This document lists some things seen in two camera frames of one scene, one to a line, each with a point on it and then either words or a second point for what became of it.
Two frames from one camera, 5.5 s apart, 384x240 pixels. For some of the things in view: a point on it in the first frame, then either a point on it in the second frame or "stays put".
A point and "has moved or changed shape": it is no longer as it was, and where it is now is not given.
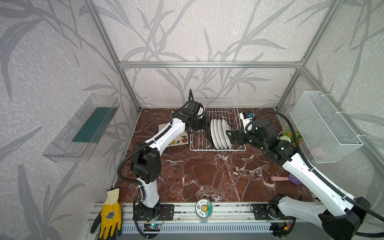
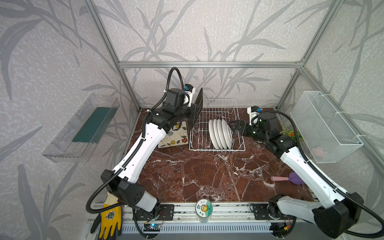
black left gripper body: (197, 124) → (194, 109)
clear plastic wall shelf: (78, 141) stays put
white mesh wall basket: (328, 138) stays put
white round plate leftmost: (213, 134) stays put
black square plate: (208, 131) has moved or changed shape
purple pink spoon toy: (291, 178) stays put
